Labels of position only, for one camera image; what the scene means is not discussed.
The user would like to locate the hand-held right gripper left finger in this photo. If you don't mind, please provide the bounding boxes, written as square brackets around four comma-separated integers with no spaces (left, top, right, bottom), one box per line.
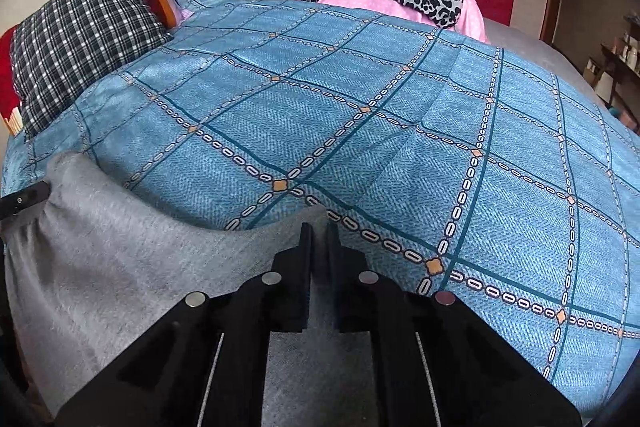
[55,222,315,427]

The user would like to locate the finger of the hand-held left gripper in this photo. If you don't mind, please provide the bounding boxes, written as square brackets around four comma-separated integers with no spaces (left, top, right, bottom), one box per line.
[0,180,51,221]

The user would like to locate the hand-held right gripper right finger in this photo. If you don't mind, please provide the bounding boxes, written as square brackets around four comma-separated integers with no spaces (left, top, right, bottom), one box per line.
[326,222,584,427]

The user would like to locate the grey pants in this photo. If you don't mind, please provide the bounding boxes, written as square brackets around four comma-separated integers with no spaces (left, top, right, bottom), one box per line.
[4,152,381,427]

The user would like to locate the red cloth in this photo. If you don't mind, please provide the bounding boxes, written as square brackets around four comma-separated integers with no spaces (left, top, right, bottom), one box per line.
[0,24,24,136]

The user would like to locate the dark plaid pillow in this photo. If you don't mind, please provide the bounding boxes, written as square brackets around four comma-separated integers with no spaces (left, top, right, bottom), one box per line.
[10,0,174,138]

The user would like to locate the grey bed sheet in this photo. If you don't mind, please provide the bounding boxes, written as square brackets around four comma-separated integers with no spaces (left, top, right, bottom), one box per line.
[482,19,603,108]

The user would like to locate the dark wooden desk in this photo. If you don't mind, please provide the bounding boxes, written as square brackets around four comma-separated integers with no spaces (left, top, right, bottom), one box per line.
[582,13,640,128]

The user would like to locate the blue chain-patterned bedspread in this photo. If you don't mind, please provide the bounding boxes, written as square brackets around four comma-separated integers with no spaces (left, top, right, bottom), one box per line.
[0,0,640,418]

